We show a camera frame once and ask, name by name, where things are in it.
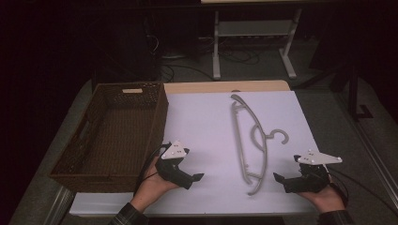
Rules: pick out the white metal desk frame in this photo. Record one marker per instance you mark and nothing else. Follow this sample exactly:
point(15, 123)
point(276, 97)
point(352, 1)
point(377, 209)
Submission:
point(255, 28)

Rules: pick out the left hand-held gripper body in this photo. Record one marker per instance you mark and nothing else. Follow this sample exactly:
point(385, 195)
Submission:
point(170, 170)

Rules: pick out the aluminium rail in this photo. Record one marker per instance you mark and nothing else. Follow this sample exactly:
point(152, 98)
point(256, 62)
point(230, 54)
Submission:
point(59, 206)
point(372, 156)

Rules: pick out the person's left hand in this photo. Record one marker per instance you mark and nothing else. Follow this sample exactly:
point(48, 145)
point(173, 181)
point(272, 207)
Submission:
point(151, 187)

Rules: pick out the brown wicker basket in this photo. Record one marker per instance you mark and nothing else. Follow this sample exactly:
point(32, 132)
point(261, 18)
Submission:
point(115, 137)

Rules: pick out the white table mat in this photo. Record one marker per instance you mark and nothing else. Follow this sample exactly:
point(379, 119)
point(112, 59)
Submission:
point(203, 131)

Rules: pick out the grey plastic clothes hanger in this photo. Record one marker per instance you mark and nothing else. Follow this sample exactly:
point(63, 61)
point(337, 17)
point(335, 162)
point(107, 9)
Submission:
point(264, 146)

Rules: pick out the black metal stand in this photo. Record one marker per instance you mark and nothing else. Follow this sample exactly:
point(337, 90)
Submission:
point(353, 93)

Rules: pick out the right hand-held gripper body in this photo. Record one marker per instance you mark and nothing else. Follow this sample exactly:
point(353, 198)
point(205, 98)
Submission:
point(308, 184)

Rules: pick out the person's right hand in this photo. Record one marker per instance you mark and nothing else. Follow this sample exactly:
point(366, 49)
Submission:
point(328, 198)

